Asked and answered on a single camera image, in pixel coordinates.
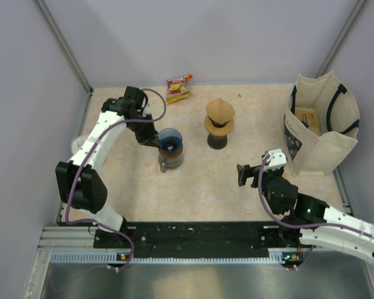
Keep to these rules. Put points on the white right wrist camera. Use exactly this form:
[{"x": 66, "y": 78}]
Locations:
[{"x": 274, "y": 159}]

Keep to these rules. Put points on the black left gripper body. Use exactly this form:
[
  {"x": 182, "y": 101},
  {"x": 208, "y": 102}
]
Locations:
[{"x": 143, "y": 131}]

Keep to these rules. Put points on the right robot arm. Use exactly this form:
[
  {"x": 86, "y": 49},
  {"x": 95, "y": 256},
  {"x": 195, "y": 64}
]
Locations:
[{"x": 306, "y": 219}]

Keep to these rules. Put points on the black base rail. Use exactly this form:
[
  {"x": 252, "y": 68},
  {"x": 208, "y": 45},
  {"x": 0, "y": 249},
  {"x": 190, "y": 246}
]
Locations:
[{"x": 198, "y": 240}]

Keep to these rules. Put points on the brown paper coffee filter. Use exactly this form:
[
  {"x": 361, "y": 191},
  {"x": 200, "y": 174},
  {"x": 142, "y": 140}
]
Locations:
[{"x": 220, "y": 111}]

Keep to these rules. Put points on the grey slotted cable duct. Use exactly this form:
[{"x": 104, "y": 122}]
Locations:
[{"x": 88, "y": 257}]

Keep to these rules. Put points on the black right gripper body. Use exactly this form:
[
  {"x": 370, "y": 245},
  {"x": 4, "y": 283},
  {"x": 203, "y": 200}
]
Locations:
[{"x": 268, "y": 175}]

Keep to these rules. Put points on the colourful snack packet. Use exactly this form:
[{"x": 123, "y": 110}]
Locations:
[{"x": 176, "y": 88}]

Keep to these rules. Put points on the black tumbler with red lid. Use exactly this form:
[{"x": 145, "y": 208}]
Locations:
[{"x": 217, "y": 142}]

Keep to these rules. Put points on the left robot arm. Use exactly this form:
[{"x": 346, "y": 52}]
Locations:
[{"x": 80, "y": 185}]

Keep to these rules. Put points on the grey glass pitcher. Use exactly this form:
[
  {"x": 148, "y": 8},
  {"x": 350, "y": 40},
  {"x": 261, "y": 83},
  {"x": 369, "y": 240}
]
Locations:
[{"x": 170, "y": 163}]

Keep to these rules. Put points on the blue glass dripper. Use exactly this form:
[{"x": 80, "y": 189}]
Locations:
[
  {"x": 170, "y": 140},
  {"x": 219, "y": 125}
]

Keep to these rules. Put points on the cream canvas tote bag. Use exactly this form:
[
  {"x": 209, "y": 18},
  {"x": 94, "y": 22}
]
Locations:
[{"x": 339, "y": 118}]

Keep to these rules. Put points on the white toilet paper roll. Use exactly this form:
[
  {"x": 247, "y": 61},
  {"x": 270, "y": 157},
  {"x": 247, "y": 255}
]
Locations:
[{"x": 77, "y": 143}]

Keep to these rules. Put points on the brown box in bag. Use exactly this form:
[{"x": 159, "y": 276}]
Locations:
[{"x": 309, "y": 117}]

